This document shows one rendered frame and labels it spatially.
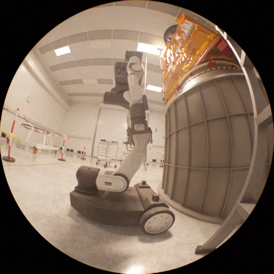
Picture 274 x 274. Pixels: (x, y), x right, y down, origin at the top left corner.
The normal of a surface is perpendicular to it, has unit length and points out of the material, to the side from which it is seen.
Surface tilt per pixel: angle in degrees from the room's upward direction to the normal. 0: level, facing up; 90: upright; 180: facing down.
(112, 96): 113
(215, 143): 90
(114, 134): 90
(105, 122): 90
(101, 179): 90
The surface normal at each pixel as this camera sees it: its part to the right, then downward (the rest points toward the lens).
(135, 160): 0.09, 0.24
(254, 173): -0.53, -0.17
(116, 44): -0.08, 0.97
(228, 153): -0.78, -0.19
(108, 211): 0.14, -0.19
